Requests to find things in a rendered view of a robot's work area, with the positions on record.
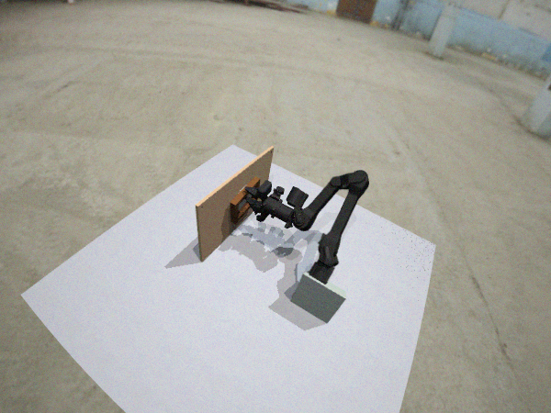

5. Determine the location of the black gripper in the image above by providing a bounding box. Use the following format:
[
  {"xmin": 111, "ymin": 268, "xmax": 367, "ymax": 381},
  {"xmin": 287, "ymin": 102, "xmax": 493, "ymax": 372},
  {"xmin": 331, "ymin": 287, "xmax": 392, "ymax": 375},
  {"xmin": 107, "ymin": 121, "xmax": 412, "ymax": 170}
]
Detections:
[{"xmin": 244, "ymin": 180, "xmax": 283, "ymax": 222}]

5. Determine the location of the brown flat rectangular board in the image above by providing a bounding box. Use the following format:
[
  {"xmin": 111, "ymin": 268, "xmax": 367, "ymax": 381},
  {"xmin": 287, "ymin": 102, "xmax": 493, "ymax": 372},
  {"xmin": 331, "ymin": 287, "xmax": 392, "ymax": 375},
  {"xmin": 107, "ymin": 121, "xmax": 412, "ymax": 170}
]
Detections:
[{"xmin": 196, "ymin": 146, "xmax": 274, "ymax": 262}]

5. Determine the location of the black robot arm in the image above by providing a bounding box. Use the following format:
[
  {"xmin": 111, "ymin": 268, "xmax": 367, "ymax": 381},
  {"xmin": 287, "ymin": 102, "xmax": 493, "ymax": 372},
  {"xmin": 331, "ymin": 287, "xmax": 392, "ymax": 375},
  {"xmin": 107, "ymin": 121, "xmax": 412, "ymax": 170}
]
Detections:
[{"xmin": 276, "ymin": 170, "xmax": 369, "ymax": 285}]

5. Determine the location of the brown wooden picture frame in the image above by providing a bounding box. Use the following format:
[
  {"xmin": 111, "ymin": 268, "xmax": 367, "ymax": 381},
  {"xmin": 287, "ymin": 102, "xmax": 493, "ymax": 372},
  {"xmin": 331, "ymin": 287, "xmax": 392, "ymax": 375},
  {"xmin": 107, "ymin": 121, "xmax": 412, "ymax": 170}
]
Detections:
[{"xmin": 230, "ymin": 176, "xmax": 260, "ymax": 224}]

